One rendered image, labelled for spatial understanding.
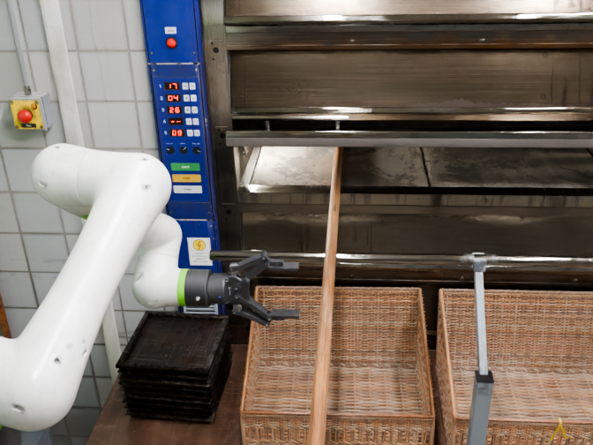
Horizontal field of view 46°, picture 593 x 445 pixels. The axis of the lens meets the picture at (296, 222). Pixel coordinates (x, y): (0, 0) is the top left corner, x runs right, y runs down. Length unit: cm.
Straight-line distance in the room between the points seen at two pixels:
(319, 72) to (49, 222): 103
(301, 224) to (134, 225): 108
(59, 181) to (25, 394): 42
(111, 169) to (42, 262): 127
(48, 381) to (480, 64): 146
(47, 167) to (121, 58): 82
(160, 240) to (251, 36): 68
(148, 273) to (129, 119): 64
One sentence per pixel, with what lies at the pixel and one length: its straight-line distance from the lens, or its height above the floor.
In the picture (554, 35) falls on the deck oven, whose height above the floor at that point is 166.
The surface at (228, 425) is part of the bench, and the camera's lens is 222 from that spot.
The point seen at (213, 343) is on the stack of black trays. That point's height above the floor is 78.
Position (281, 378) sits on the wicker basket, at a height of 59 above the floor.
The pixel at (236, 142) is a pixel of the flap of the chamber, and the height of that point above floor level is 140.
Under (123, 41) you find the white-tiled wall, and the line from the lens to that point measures 212.
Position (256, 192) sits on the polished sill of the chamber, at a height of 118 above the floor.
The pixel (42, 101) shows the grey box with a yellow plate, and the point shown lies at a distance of 220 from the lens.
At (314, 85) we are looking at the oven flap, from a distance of 205.
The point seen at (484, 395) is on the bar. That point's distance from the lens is 185.
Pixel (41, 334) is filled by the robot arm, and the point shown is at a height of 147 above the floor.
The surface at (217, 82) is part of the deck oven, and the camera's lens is 209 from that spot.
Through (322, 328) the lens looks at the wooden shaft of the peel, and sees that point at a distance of 152.
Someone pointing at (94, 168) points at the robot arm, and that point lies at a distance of 132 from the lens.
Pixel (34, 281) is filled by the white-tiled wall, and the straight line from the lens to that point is 259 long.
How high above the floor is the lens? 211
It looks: 28 degrees down
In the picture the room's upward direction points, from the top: 2 degrees counter-clockwise
